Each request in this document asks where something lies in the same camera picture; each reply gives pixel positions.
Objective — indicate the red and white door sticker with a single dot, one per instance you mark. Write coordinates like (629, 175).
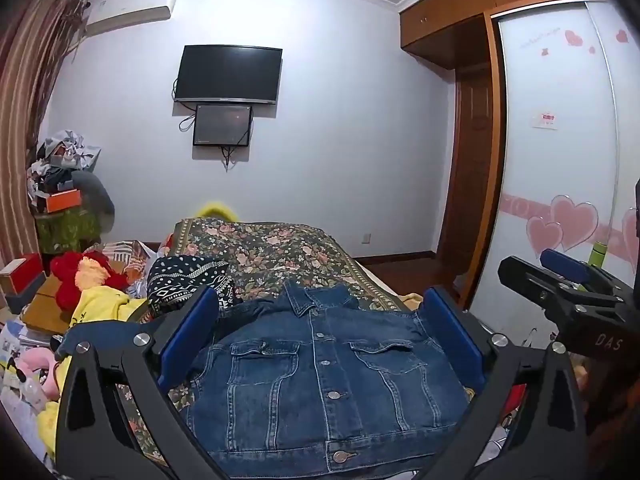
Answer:
(546, 120)

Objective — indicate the brown cardboard box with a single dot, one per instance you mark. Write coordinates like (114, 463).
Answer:
(47, 305)

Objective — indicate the green bottle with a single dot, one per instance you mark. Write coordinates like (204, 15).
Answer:
(597, 255)

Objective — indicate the red cloth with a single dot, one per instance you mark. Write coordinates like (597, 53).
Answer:
(515, 405)

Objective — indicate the orange box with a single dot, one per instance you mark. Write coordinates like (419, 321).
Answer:
(62, 201)

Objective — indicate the white air conditioner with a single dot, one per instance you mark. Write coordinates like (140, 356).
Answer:
(132, 12)

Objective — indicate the crumpled grey white bags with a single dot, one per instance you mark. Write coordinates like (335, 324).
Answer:
(67, 147)

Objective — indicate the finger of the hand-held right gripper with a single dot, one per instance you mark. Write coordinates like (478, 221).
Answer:
(522, 277)
(565, 265)

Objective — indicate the yellow garment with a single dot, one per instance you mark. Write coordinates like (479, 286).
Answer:
(102, 307)

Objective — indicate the wooden overhead cabinet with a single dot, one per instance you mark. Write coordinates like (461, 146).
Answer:
(450, 15)

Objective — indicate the brown wooden door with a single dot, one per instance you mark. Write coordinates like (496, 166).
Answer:
(470, 185)

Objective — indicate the beige plush blanket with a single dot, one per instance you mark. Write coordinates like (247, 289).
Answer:
(407, 301)

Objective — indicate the pink plush toy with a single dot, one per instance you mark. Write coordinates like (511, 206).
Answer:
(35, 365)

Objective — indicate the wall-mounted black television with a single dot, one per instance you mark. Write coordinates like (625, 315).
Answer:
(227, 74)

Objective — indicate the striped brown curtain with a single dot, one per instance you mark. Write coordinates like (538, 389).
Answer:
(30, 110)

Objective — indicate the blue denim jacket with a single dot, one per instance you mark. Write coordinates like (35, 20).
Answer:
(310, 385)

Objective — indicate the white wall socket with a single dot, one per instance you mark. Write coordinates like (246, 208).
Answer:
(366, 238)

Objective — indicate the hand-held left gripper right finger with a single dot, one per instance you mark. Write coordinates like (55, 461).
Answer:
(452, 332)

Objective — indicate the yellow fluffy item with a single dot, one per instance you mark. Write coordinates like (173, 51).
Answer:
(217, 211)

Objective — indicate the black white patterned cloth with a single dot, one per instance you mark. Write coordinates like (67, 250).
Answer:
(185, 277)

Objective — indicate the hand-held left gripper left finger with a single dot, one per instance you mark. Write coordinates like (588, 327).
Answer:
(190, 330)

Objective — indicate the red box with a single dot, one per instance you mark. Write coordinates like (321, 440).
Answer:
(22, 270)

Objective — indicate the red plush toy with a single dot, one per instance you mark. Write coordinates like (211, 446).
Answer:
(80, 277)

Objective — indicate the green patterned cloth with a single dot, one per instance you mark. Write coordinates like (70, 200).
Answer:
(70, 230)

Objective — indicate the small black wall monitor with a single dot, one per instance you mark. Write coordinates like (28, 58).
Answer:
(222, 125)

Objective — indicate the dark floral bedspread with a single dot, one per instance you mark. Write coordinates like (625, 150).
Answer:
(280, 250)

